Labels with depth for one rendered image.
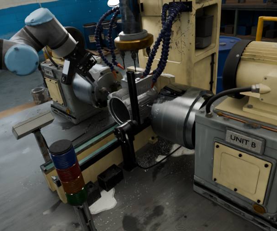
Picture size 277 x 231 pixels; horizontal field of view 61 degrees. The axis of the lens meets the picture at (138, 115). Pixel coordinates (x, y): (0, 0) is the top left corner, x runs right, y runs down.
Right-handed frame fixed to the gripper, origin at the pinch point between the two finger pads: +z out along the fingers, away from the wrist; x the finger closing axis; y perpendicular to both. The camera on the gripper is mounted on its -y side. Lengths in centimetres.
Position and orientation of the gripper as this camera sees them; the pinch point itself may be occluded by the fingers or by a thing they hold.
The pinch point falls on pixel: (94, 85)
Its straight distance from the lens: 108.3
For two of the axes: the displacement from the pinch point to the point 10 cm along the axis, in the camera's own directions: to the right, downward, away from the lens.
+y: 5.4, -8.0, 2.5
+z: 4.5, 5.3, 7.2
